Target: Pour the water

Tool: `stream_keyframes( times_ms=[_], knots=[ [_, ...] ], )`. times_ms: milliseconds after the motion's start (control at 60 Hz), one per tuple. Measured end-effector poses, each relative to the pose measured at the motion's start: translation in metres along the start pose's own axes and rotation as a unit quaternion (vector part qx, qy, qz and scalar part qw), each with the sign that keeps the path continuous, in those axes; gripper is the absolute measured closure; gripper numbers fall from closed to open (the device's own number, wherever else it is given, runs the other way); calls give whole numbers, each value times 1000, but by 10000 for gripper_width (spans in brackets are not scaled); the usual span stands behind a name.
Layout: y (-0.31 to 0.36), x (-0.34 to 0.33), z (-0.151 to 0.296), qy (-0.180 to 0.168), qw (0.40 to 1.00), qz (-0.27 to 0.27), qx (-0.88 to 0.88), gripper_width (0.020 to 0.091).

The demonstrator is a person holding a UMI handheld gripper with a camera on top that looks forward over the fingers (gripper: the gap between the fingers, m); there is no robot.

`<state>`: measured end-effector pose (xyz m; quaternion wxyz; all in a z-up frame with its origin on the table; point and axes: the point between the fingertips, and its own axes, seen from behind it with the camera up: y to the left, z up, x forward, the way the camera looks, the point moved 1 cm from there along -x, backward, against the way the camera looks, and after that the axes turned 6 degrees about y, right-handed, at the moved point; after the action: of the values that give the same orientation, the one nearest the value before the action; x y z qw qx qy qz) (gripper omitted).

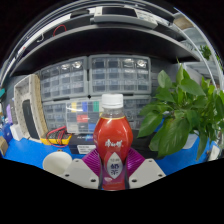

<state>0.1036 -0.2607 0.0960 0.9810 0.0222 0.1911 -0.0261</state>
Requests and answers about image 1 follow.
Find dark workbench shelf with equipment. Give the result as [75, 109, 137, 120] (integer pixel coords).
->
[3, 4, 214, 78]

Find small white block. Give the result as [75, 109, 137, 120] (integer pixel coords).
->
[208, 144, 222, 162]

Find black printed product box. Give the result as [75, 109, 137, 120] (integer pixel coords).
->
[68, 132, 98, 155]

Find grey small-parts drawer cabinet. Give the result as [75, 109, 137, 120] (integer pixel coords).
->
[39, 56, 89, 102]
[88, 54, 152, 96]
[42, 100, 68, 132]
[122, 95, 152, 132]

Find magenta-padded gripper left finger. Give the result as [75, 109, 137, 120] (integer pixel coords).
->
[62, 148, 102, 190]

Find white shelf rack with boxes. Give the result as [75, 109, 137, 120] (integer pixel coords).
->
[173, 14, 224, 84]

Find yellow multimeter with red leads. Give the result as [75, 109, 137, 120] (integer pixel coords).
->
[40, 125, 73, 146]

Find green potted plant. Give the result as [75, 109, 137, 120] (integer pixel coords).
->
[137, 61, 224, 161]

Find black rounded speaker case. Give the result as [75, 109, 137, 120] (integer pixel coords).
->
[21, 99, 40, 139]

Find white carton box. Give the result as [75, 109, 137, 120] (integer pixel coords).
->
[9, 123, 24, 142]

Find red drink bottle white cap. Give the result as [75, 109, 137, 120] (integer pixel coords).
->
[92, 93, 134, 191]

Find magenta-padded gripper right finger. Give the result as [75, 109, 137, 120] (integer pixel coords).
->
[124, 148, 166, 190]

